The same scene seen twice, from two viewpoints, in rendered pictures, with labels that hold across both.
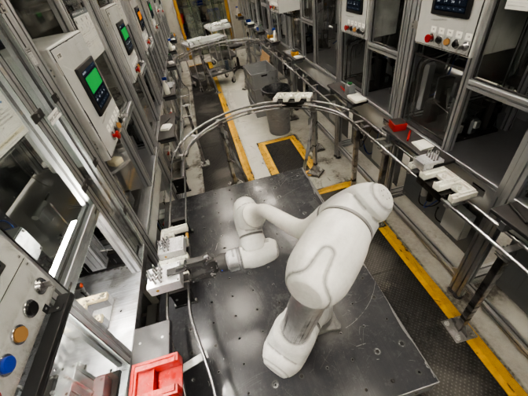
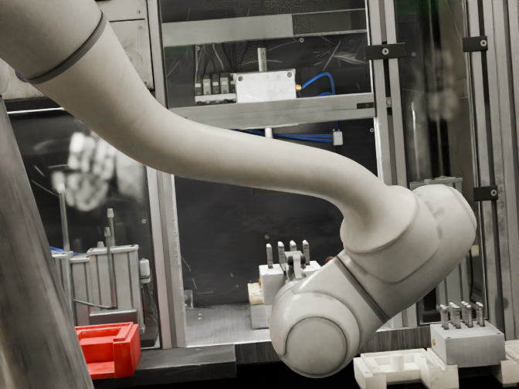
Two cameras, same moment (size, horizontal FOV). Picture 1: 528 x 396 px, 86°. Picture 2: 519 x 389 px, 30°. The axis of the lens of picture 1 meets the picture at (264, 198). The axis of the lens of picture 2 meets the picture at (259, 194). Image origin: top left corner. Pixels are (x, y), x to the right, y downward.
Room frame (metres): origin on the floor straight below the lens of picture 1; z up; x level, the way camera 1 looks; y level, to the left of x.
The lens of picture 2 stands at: (0.80, -1.11, 1.26)
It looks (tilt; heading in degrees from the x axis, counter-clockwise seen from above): 3 degrees down; 95
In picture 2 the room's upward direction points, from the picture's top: 5 degrees counter-clockwise
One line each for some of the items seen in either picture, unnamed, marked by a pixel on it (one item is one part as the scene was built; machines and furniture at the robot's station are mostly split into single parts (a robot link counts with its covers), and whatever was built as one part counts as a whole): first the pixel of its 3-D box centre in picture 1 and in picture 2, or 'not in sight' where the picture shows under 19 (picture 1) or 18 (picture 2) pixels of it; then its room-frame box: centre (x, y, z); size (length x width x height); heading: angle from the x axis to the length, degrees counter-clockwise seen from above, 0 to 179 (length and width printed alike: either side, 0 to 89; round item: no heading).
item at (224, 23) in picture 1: (221, 44); not in sight; (7.66, 0.33, 0.48); 0.84 x 0.58 x 0.97; 15
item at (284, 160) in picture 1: (285, 156); not in sight; (3.03, -0.36, 0.01); 1.00 x 0.55 x 0.01; 7
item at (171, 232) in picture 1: (176, 255); (469, 380); (0.99, 0.50, 0.84); 0.36 x 0.14 x 0.10; 7
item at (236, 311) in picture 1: (257, 264); not in sight; (0.98, 0.10, 0.66); 1.50 x 1.06 x 0.04; 7
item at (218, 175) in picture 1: (209, 101); not in sight; (5.39, 0.68, 0.01); 5.85 x 0.59 x 0.01; 7
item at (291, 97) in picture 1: (292, 99); not in sight; (2.71, -0.45, 0.84); 0.37 x 0.14 x 0.10; 65
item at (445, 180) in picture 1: (438, 181); not in sight; (1.18, -0.99, 0.84); 0.37 x 0.14 x 0.10; 7
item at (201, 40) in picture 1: (209, 60); not in sight; (6.35, 0.58, 0.48); 0.88 x 0.56 x 0.96; 115
